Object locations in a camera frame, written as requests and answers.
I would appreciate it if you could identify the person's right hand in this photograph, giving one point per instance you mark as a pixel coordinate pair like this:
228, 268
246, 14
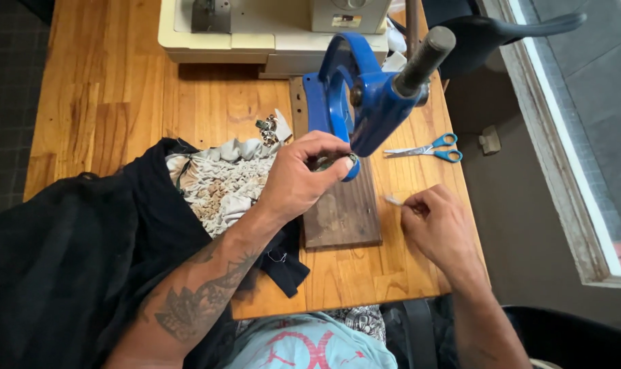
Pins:
441, 230

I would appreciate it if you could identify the person's left hand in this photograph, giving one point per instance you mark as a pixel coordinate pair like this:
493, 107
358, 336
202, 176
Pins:
290, 179

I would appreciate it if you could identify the person's right fingers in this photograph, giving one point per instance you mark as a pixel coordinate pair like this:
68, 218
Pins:
422, 202

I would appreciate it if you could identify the dark wooden base board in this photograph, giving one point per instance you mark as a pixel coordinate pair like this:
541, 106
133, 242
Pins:
343, 215

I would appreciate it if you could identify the small grey block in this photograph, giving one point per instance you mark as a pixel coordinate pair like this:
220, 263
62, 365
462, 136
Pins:
489, 140

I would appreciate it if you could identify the blue hand press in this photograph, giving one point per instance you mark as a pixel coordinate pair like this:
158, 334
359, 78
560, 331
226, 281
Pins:
377, 97

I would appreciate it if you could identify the patterned shorts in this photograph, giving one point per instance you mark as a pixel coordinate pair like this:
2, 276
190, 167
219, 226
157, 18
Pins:
364, 320

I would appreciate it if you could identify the white paper piece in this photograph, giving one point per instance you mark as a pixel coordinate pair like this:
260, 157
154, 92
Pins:
283, 127

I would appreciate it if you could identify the white cloth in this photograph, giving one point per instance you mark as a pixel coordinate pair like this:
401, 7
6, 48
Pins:
395, 46

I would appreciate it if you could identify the pile of metal snaps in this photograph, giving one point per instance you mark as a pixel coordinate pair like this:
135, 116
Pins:
267, 130

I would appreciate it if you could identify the black chair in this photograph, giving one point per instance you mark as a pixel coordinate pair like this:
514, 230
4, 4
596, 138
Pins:
474, 36

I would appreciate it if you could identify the brown wooden pole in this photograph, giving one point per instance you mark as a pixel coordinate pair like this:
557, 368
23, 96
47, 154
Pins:
412, 25

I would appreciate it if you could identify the light blue printed shirt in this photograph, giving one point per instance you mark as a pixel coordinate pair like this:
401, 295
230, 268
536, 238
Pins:
310, 343

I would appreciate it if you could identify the grey smocked fabric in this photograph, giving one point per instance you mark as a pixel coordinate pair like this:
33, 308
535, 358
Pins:
223, 179

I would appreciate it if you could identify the black seat edge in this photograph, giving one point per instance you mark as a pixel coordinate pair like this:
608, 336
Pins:
576, 335

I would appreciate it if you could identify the cream sewing machine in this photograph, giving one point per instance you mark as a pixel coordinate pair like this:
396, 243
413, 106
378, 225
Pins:
269, 36

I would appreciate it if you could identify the black garment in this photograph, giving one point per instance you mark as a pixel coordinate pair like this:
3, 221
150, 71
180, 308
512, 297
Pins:
59, 256

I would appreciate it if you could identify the weathered window frame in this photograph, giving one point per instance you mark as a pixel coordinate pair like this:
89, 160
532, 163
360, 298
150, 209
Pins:
551, 169

